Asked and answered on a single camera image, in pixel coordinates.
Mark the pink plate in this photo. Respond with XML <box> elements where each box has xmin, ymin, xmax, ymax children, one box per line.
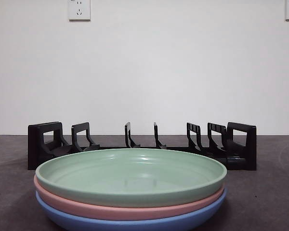
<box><xmin>33</xmin><ymin>175</ymin><xmax>226</xmax><ymax>221</ymax></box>

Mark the blue plate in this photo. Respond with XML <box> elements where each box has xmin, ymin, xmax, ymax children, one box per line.
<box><xmin>35</xmin><ymin>187</ymin><xmax>228</xmax><ymax>231</ymax></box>

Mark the green plate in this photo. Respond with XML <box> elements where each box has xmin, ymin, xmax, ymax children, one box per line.
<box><xmin>35</xmin><ymin>148</ymin><xmax>228</xmax><ymax>208</ymax></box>

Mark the black plastic plate rack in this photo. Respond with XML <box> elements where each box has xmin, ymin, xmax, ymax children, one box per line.
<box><xmin>27</xmin><ymin>121</ymin><xmax>258</xmax><ymax>171</ymax></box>

